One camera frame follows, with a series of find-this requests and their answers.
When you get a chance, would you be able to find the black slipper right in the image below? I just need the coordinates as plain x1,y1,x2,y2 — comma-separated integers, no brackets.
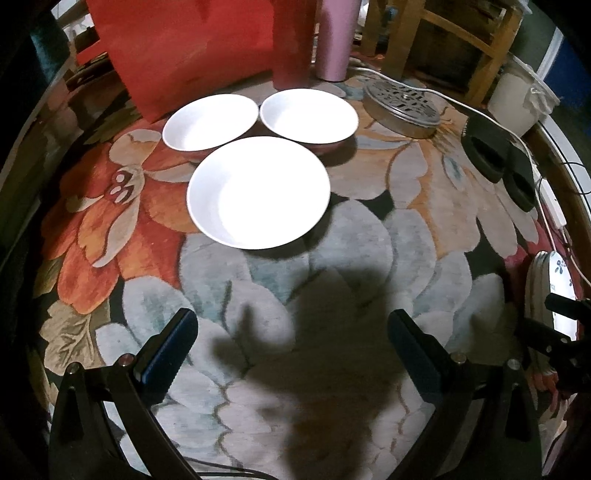
503,145,536,212

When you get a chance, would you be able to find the round metal perforated tin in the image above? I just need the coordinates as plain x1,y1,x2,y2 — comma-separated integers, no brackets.
363,80,441,139

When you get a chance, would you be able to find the dark red thermos bottle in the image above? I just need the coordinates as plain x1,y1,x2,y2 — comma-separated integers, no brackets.
271,0,317,90

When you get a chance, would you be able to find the black slipper left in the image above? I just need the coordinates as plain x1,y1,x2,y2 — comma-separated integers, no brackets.
461,115,512,183

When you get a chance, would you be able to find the large bear plate lovable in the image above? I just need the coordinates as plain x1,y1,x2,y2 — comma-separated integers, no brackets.
540,251,577,340

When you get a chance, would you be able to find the pink thermos bottle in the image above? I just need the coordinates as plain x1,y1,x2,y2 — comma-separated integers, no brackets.
315,0,362,82

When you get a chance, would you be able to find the white power strip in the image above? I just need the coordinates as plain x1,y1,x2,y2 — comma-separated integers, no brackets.
533,166,567,230

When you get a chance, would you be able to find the white power cable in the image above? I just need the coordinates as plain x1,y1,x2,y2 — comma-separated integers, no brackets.
345,65,591,289

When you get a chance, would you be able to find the white bowl front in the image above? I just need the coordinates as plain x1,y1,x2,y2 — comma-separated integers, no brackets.
186,136,331,250

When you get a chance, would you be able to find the white plate with leaf pattern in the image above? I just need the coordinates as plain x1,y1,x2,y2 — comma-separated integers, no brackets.
524,252,553,370

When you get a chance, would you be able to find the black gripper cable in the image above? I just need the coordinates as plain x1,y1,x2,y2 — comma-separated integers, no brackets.
179,456,279,480

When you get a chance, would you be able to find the wooden chair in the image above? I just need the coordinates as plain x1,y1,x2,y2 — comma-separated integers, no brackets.
359,1,528,107

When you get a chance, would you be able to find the black thin cable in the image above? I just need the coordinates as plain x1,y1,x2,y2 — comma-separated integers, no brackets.
530,128,591,199

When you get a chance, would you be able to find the white trash bin with liner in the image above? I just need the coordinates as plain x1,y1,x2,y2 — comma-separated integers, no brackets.
487,54,560,136

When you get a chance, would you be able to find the red shopping bag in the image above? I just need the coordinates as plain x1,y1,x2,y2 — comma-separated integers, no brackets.
87,0,273,121

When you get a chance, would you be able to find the white bowl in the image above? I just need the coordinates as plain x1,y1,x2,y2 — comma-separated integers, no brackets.
259,88,359,154
186,136,331,250
162,94,259,153

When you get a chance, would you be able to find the black slipper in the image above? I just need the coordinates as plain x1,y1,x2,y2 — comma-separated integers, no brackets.
503,145,536,212
461,115,512,183

